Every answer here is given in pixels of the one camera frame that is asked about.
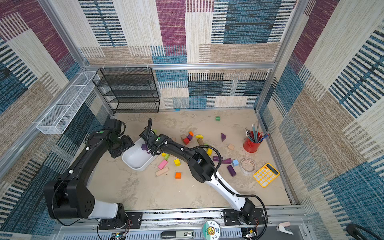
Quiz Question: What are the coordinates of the pink rectangular block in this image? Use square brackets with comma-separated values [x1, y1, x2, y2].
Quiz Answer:
[158, 160, 168, 170]

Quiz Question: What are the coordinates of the striped dark wood block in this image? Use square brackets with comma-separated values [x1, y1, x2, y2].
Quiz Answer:
[197, 139, 205, 146]

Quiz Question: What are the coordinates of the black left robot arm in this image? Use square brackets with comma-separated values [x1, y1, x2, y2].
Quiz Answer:
[44, 119, 134, 225]

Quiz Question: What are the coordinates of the white wire mesh basket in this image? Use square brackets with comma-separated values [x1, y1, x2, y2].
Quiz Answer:
[37, 72, 96, 135]

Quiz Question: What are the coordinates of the yellow cube block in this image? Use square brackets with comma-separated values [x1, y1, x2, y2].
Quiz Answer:
[174, 159, 181, 167]

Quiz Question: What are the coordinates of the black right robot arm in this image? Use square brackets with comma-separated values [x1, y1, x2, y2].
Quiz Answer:
[140, 118, 268, 226]

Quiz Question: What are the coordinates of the round green logo sticker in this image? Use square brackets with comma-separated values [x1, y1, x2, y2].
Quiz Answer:
[202, 220, 222, 240]

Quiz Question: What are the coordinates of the white plastic storage bin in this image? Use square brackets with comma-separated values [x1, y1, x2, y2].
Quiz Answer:
[122, 139, 156, 172]

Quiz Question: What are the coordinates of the black wire shelf rack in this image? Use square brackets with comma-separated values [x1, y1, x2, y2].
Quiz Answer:
[93, 67, 160, 114]

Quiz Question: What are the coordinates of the purple cylinder block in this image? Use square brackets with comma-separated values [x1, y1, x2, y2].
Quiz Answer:
[227, 165, 237, 177]

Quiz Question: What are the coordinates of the long natural wood block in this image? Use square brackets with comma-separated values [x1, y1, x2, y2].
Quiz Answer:
[156, 167, 169, 177]

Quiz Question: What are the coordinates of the red cube block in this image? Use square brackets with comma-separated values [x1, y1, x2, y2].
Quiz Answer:
[183, 138, 190, 145]

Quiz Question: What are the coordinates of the light blue cube block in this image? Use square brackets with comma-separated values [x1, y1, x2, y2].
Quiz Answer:
[232, 160, 239, 167]

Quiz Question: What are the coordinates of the beige wood cube block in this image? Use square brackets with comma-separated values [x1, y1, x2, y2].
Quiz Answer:
[228, 144, 235, 151]

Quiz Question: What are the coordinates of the yellow calculator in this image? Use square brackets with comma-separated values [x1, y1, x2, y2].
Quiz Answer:
[253, 163, 280, 188]

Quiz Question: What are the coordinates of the clear tape roll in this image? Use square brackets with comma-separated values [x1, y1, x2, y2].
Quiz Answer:
[240, 158, 256, 175]

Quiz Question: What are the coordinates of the red pen holder cup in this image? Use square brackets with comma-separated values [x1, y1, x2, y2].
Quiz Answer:
[243, 124, 270, 153]

